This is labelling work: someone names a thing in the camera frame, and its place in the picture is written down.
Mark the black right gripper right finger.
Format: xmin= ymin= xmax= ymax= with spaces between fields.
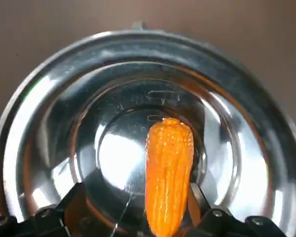
xmin=186 ymin=182 xmax=296 ymax=237

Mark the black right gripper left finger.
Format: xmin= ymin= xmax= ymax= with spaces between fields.
xmin=0 ymin=182 xmax=87 ymax=237

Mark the orange corn cob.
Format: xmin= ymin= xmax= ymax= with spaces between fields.
xmin=144 ymin=117 xmax=196 ymax=237

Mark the pale green steel pot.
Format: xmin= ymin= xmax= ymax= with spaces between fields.
xmin=0 ymin=21 xmax=296 ymax=237

